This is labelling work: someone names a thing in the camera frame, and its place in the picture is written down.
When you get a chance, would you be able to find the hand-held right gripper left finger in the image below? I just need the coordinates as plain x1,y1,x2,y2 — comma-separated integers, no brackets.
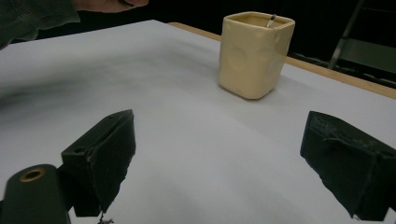
61,108,137,217

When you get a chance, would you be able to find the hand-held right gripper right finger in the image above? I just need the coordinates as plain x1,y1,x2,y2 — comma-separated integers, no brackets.
299,110,396,222

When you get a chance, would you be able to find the cream ceramic cup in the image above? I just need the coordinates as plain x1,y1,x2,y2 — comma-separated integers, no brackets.
218,11,296,101

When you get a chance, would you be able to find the white paper sheet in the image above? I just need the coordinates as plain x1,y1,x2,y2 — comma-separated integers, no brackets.
0,19,396,224

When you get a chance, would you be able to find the white metal stand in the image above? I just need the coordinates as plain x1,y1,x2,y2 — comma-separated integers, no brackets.
328,0,396,76

